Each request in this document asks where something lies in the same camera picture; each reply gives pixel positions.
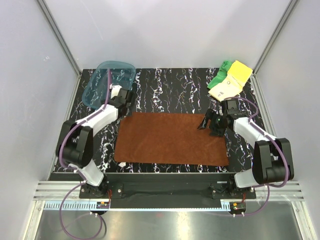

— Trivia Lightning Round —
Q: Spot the aluminium frame rail front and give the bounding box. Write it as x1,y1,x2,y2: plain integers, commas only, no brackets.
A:
33,181,304,212

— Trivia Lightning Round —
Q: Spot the left aluminium frame post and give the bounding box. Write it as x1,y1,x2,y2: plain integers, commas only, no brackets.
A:
35,0,82,77

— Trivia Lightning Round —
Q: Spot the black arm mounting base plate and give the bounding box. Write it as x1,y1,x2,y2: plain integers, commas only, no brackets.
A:
79,172,256,200

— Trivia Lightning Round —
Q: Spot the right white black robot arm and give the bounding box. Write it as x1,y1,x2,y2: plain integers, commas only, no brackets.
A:
197,97,294,199

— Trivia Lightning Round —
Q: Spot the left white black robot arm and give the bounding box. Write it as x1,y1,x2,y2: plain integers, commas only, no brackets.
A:
55,85,135,198

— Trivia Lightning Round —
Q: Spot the teal transparent plastic bin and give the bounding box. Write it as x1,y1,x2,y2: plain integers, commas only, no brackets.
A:
81,61,136,110

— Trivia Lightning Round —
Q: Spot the brown towel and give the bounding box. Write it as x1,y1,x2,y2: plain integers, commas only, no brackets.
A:
114,112,229,166

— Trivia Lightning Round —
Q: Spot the right aluminium frame post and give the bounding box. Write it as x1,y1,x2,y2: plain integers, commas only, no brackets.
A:
253,0,301,75

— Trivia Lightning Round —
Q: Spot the green towel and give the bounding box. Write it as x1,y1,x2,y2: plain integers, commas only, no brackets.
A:
207,60,233,90

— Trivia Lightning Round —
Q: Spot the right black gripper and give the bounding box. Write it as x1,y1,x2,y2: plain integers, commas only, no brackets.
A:
197,108,227,138

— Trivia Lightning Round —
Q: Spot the yellow towel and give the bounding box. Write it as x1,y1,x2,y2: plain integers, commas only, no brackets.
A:
227,60,253,86

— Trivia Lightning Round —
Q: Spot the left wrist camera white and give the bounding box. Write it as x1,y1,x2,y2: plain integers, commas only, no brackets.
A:
110,85,122,99

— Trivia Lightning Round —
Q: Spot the cream towel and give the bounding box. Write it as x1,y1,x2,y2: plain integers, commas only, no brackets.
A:
208,74,246,102

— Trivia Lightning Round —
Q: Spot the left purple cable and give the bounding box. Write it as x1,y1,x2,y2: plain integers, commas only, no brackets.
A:
59,69,113,238

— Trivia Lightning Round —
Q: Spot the aluminium frame post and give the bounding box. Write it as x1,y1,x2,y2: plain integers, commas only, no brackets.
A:
253,0,301,75
35,0,82,77

